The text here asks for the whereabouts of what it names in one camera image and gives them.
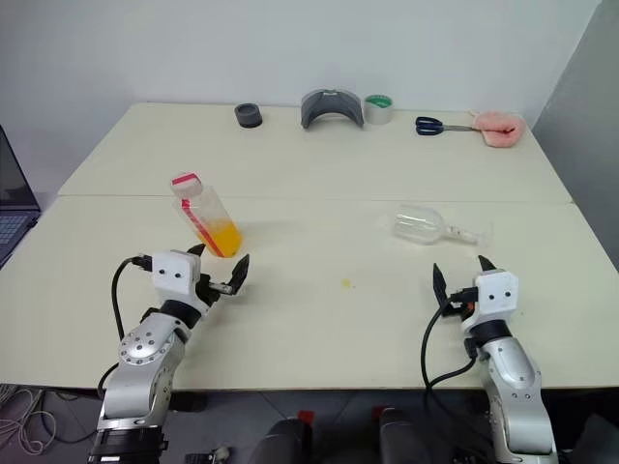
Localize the white floor cables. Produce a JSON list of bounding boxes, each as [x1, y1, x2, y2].
[[0, 383, 60, 456]]

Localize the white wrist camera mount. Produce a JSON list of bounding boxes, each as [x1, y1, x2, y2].
[[460, 270, 520, 335], [151, 249, 219, 310]]

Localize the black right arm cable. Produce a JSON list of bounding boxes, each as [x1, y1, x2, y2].
[[419, 286, 481, 436]]

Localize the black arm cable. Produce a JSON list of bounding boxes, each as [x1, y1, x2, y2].
[[98, 252, 155, 398], [419, 286, 481, 436]]

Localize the dark rounded shape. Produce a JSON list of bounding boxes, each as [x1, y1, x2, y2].
[[377, 408, 437, 464], [245, 417, 316, 464]]

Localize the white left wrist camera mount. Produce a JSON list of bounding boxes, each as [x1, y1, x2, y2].
[[151, 249, 219, 310]]

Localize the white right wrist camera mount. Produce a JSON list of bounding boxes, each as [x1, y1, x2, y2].
[[460, 270, 520, 335]]

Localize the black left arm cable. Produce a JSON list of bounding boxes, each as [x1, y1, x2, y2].
[[98, 252, 155, 398]]

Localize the pink cloth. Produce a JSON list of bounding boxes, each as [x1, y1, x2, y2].
[[467, 109, 528, 149]]

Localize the grey curved visor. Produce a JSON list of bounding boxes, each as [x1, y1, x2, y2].
[[300, 88, 366, 131]]

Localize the blue handled scissors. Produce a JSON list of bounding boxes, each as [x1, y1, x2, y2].
[[414, 115, 478, 136]]

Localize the white tape roll green core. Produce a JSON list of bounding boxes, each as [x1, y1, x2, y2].
[[363, 94, 395, 127]]

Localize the grey partition panel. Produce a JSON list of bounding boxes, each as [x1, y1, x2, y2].
[[530, 0, 619, 272]]

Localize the clear orange juice bottle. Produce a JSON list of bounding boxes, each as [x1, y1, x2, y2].
[[169, 171, 244, 260]]

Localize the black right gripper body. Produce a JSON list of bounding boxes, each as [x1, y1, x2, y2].
[[441, 300, 476, 321]]

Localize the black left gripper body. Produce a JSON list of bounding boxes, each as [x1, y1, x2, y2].
[[193, 273, 234, 306]]

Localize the dark laptop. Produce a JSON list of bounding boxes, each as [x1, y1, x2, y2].
[[0, 124, 43, 270]]

